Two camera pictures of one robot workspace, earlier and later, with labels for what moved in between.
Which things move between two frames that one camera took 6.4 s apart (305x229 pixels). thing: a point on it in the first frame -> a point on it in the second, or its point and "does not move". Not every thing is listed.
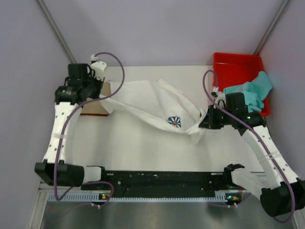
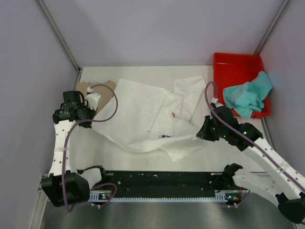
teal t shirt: x=256 y=91 does not move
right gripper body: x=218 y=118 -> x=211 y=131
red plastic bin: x=234 y=69 does not move
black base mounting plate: x=166 y=183 does not move
